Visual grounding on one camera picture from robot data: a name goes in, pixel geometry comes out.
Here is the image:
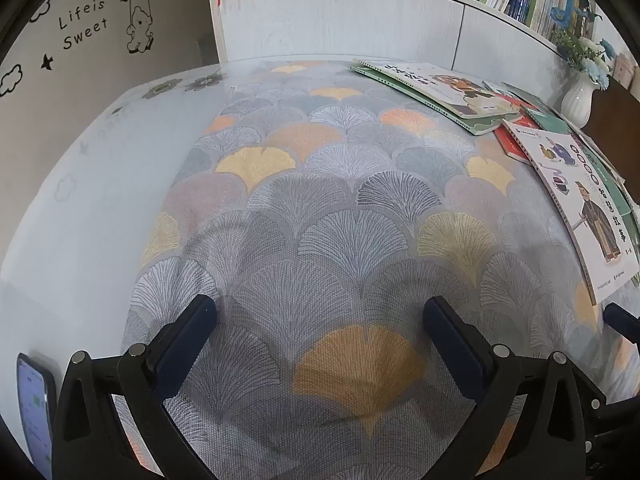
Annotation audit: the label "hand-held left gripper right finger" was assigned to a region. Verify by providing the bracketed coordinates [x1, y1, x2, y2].
[423, 296, 603, 480]

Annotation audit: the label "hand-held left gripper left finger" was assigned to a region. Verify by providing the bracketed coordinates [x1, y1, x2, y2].
[50, 294, 221, 480]

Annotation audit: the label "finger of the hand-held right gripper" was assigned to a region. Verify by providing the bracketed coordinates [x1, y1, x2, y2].
[602, 302, 640, 347]
[572, 366, 640, 461]

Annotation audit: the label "red book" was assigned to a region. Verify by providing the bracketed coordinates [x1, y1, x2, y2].
[494, 119, 538, 164]

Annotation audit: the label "teal green girl cover book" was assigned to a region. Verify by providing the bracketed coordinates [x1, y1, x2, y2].
[525, 105, 576, 136]

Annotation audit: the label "large white illustrated book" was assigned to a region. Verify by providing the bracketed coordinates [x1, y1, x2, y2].
[501, 119, 640, 307]

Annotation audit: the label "smartphone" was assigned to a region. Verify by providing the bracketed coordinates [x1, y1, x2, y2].
[15, 352, 57, 480]

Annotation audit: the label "leaf patterned tablecloth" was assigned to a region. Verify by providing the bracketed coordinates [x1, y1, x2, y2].
[121, 59, 640, 480]

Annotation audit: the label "dark brown wooden board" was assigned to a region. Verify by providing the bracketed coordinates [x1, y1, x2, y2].
[586, 79, 640, 206]

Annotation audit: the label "green book yellow print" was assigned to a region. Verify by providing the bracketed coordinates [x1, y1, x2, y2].
[348, 62, 508, 137]

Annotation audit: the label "white vase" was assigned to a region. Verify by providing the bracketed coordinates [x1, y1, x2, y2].
[560, 69, 602, 129]

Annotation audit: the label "white cartoon cover book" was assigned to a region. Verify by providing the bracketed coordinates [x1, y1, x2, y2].
[357, 61, 528, 122]

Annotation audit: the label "blue white flowers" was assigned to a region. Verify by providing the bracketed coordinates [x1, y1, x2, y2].
[549, 0, 620, 92]

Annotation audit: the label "white bookshelf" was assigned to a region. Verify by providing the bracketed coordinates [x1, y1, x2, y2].
[205, 0, 601, 78]

